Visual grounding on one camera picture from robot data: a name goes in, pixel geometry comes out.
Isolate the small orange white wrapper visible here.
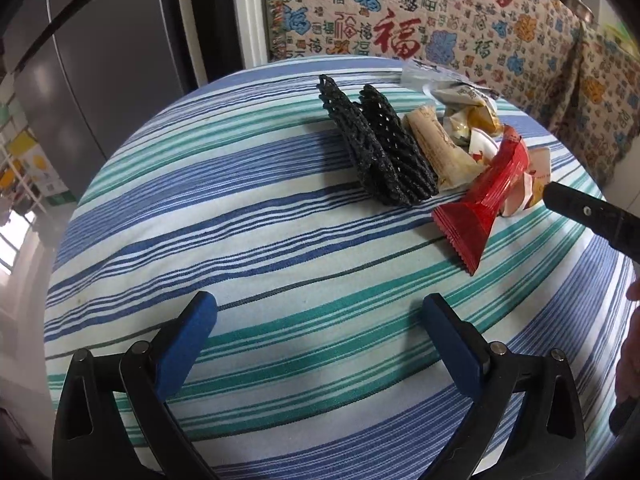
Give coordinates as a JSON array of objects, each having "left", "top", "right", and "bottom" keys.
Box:
[{"left": 500, "top": 148, "right": 551, "bottom": 217}]

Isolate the red snack wrapper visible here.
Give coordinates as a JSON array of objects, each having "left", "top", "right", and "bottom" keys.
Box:
[{"left": 433, "top": 126, "right": 529, "bottom": 275}]

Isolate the beige paper wrapper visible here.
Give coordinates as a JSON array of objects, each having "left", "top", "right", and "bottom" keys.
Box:
[{"left": 404, "top": 105, "right": 485, "bottom": 192}]

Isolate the yellow white snack wrapper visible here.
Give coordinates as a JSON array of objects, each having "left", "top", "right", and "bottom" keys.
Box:
[{"left": 431, "top": 84, "right": 503, "bottom": 146}]

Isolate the black foam fruit net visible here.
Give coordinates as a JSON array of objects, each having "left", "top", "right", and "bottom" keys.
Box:
[{"left": 359, "top": 84, "right": 438, "bottom": 205}]

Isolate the person's right hand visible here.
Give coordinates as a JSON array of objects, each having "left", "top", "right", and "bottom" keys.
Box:
[{"left": 615, "top": 307, "right": 640, "bottom": 404}]

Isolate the striped blue green tablecloth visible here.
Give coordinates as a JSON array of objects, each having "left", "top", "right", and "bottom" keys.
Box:
[{"left": 43, "top": 56, "right": 634, "bottom": 479}]

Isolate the white storage rack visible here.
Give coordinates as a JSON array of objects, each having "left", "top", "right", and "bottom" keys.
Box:
[{"left": 1, "top": 96, "right": 48, "bottom": 216}]

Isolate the steel pot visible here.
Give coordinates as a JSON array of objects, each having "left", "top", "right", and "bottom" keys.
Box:
[{"left": 560, "top": 0, "right": 596, "bottom": 26}]

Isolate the patterned Chinese character blanket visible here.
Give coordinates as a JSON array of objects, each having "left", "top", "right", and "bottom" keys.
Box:
[{"left": 266, "top": 0, "right": 582, "bottom": 124}]

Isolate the yellow cardboard box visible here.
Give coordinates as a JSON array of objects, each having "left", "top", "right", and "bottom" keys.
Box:
[{"left": 6, "top": 129, "right": 68, "bottom": 198}]

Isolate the grey refrigerator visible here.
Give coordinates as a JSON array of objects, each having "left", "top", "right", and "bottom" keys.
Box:
[{"left": 2, "top": 0, "right": 195, "bottom": 197}]

